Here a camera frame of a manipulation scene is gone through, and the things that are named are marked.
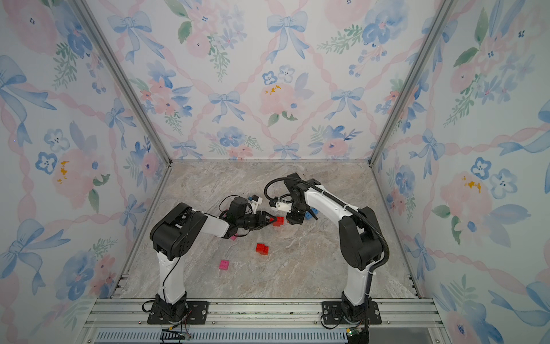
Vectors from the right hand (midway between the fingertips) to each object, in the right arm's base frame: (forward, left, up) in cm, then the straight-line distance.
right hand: (296, 214), depth 92 cm
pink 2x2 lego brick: (-19, +29, -7) cm, 36 cm away
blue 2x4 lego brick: (-7, -4, +11) cm, 13 cm away
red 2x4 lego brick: (-2, +7, -3) cm, 8 cm away
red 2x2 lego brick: (-14, +15, -3) cm, 20 cm away
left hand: (-1, +9, -3) cm, 9 cm away
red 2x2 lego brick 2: (-15, +13, -4) cm, 20 cm away
